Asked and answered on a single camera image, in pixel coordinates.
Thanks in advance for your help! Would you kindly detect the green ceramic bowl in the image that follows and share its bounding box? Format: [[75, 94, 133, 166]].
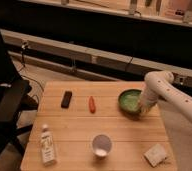
[[118, 89, 141, 115]]

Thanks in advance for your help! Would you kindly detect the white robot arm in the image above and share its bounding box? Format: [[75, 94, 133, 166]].
[[139, 71, 192, 124]]

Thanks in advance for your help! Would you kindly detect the beige sponge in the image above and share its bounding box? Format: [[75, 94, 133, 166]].
[[144, 144, 168, 167]]

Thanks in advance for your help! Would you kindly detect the white plastic cup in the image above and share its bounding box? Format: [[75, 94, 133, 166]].
[[92, 134, 112, 158]]

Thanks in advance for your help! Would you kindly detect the black rectangular block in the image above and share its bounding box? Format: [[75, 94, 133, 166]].
[[61, 91, 72, 108]]

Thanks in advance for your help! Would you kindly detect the white squeeze bottle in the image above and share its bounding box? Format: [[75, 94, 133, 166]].
[[40, 124, 56, 166]]

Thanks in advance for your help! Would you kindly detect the black chair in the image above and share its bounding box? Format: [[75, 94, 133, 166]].
[[0, 80, 38, 156]]

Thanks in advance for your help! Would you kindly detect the black cable on floor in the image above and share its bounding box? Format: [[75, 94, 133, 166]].
[[19, 41, 45, 101]]

